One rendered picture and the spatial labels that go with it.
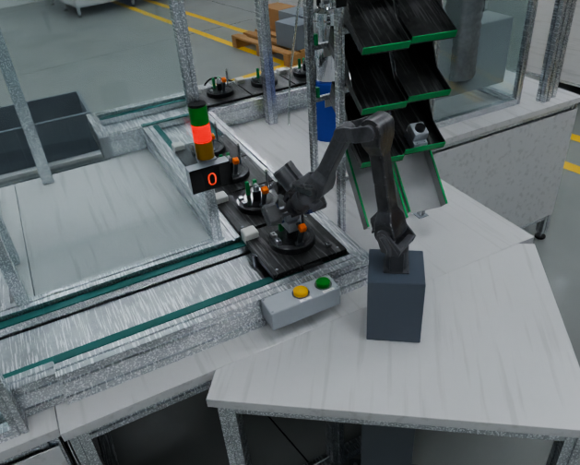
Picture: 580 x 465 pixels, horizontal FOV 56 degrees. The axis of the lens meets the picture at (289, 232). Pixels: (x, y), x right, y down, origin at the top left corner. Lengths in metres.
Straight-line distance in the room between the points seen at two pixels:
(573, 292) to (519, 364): 1.70
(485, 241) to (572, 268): 1.49
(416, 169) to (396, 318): 0.56
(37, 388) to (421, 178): 1.24
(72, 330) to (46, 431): 0.28
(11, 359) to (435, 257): 1.24
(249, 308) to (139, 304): 0.33
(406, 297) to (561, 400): 0.42
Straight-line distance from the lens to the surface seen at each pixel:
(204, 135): 1.50
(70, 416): 1.48
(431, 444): 2.37
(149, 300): 1.62
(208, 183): 1.56
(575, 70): 5.43
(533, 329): 1.61
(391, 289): 1.38
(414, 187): 1.78
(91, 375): 1.46
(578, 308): 3.08
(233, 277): 1.64
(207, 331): 1.48
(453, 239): 1.88
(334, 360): 1.45
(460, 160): 2.68
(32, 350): 1.61
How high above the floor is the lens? 1.93
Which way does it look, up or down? 34 degrees down
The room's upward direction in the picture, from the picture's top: 5 degrees counter-clockwise
